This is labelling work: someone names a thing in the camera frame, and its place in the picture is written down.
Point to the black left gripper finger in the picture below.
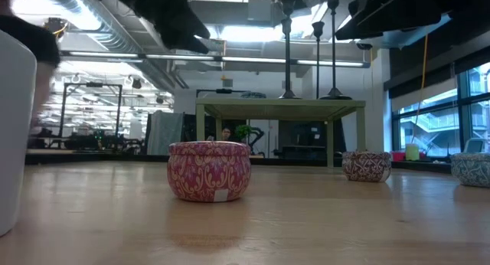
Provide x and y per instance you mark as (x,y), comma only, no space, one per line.
(189,31)

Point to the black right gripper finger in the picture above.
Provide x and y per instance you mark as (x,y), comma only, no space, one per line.
(367,29)

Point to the black metal candlestick holder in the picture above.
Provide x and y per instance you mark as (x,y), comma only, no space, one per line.
(334,46)
(287,66)
(317,29)

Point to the maroon patterned candle tin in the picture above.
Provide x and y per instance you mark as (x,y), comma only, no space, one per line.
(366,167)

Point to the pink patterned candle tin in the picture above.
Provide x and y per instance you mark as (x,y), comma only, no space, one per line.
(208,173)

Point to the pale teal patterned candle tin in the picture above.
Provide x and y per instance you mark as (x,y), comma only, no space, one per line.
(472,171)

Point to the long ceiling light bar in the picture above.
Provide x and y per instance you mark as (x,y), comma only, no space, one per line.
(249,60)

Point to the black track spotlight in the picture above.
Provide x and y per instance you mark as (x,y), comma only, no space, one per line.
(136,83)

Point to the grey fabric panel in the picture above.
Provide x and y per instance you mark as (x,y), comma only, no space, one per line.
(164,135)

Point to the leafy green office plant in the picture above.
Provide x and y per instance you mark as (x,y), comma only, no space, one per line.
(243,131)

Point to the green perforated metal shelf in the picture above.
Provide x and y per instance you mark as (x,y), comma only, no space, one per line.
(279,108)

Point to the black cabinet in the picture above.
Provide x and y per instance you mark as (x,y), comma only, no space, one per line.
(306,142)

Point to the red box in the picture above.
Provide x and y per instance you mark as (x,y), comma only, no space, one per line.
(398,156)

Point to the green translucent cup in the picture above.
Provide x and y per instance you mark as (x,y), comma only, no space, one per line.
(412,153)

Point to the white chair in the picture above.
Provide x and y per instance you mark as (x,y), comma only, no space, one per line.
(476,145)

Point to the white plant pot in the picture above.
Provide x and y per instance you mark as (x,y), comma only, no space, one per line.
(15,142)

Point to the black overhead camera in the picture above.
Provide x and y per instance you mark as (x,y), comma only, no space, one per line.
(61,27)

